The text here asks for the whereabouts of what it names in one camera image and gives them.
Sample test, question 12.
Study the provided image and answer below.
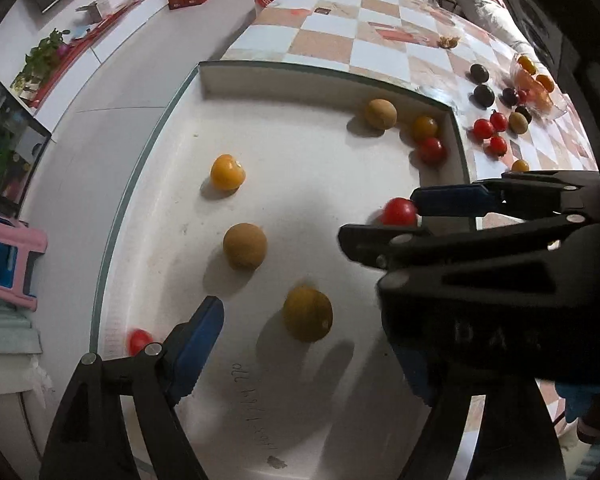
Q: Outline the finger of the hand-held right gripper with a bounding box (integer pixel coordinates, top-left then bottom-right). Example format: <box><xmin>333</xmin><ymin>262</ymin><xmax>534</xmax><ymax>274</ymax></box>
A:
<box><xmin>410</xmin><ymin>170</ymin><xmax>600</xmax><ymax>218</ymax></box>
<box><xmin>337</xmin><ymin>212</ymin><xmax>600</xmax><ymax>272</ymax></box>

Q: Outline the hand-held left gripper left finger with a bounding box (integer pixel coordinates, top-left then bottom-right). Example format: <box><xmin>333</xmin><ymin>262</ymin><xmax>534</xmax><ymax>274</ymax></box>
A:
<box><xmin>39</xmin><ymin>295</ymin><xmax>226</xmax><ymax>480</ymax></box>

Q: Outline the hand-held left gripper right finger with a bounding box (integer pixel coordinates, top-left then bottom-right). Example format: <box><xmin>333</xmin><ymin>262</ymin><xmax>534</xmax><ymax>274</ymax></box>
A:
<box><xmin>397</xmin><ymin>347</ymin><xmax>567</xmax><ymax>480</ymax></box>

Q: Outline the white tray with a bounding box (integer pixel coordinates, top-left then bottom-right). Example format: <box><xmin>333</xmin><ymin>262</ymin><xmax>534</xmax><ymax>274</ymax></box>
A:
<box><xmin>89</xmin><ymin>60</ymin><xmax>478</xmax><ymax>480</ymax></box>

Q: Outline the person's right hand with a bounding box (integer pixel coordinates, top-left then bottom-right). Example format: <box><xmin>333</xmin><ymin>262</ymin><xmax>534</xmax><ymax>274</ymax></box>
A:
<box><xmin>555</xmin><ymin>380</ymin><xmax>599</xmax><ymax>424</ymax></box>

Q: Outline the glass bowl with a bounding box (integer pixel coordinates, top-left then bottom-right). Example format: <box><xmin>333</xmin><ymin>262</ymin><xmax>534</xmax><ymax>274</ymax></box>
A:
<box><xmin>509</xmin><ymin>51</ymin><xmax>571</xmax><ymax>120</ymax></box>

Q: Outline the checkered printed tablecloth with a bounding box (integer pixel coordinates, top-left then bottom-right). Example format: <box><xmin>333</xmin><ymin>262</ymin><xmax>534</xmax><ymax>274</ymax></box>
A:
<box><xmin>220</xmin><ymin>0</ymin><xmax>600</xmax><ymax>241</ymax></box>

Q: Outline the green towel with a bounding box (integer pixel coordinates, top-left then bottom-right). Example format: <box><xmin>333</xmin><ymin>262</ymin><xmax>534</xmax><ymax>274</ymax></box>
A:
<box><xmin>0</xmin><ymin>295</ymin><xmax>43</xmax><ymax>356</ymax></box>

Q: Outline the pink plastic stool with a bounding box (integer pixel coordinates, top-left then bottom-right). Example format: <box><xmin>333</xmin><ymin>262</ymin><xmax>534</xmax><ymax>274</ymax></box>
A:
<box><xmin>0</xmin><ymin>211</ymin><xmax>48</xmax><ymax>313</ymax></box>

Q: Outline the glass fish tank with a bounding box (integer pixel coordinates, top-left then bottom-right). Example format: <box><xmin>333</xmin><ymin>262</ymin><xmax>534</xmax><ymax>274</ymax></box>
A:
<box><xmin>0</xmin><ymin>57</ymin><xmax>52</xmax><ymax>213</ymax></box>

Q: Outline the white tv cabinet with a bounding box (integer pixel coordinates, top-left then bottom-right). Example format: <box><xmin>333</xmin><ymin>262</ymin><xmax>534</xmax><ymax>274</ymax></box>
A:
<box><xmin>10</xmin><ymin>0</ymin><xmax>261</xmax><ymax>133</ymax></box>

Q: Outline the green potted plant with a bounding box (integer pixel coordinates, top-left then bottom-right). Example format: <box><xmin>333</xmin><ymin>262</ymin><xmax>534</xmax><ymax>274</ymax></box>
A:
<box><xmin>10</xmin><ymin>28</ymin><xmax>73</xmax><ymax>98</ymax></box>

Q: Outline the small cardboard box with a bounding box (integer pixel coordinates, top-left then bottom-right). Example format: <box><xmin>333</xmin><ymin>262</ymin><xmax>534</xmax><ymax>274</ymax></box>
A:
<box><xmin>75</xmin><ymin>0</ymin><xmax>123</xmax><ymax>23</ymax></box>

